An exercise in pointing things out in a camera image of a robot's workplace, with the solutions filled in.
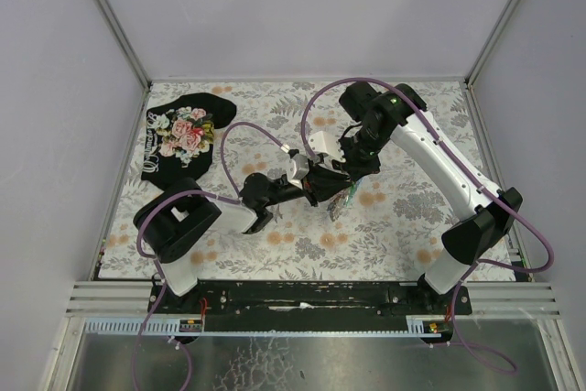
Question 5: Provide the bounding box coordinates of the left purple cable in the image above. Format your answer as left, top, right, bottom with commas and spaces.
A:
136, 121, 289, 264

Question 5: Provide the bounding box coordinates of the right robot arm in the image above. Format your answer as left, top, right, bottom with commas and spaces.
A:
338, 81, 523, 295

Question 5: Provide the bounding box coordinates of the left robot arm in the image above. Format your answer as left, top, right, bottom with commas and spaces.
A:
133, 166, 353, 297

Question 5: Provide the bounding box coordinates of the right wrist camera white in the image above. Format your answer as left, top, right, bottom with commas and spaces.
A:
309, 131, 345, 163

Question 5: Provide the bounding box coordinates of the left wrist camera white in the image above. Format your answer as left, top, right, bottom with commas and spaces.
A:
281, 145, 309, 190

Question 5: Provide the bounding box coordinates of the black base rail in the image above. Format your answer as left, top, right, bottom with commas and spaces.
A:
148, 280, 472, 324

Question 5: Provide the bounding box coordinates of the white cable duct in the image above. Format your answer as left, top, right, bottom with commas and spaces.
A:
83, 316, 450, 340

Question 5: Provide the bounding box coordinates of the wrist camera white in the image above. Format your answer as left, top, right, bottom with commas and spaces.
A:
281, 145, 309, 190
309, 131, 345, 163

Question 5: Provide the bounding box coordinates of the black floral cloth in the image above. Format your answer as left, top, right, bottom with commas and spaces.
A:
141, 92, 237, 190

